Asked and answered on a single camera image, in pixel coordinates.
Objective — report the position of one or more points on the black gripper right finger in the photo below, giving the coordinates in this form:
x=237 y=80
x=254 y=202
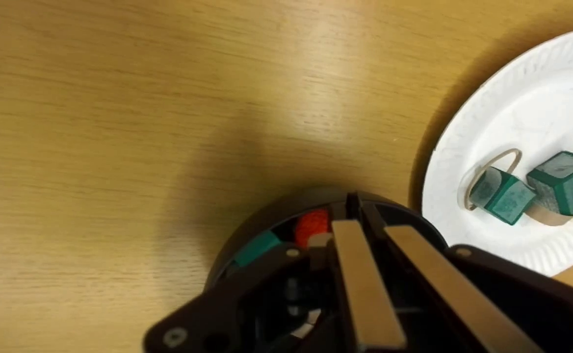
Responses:
x=486 y=322

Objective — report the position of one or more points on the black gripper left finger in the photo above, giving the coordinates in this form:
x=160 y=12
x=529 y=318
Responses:
x=376 y=323

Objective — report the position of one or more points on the red block in bowl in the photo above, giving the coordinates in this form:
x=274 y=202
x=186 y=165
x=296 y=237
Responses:
x=313 y=227

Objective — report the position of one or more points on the black bowl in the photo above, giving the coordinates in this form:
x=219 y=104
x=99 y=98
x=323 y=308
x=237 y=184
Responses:
x=282 y=214

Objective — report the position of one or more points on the teal block in bowl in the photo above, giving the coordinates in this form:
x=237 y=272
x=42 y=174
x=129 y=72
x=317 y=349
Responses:
x=256 y=247

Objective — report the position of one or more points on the small teal cube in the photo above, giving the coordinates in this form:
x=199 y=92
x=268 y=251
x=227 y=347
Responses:
x=511 y=200

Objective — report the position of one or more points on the large teal cube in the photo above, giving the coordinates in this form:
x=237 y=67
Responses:
x=555 y=182

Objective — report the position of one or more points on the grey rubber band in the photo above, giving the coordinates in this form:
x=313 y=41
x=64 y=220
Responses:
x=488 y=176

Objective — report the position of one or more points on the white paper plate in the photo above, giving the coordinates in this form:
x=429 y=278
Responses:
x=515 y=120

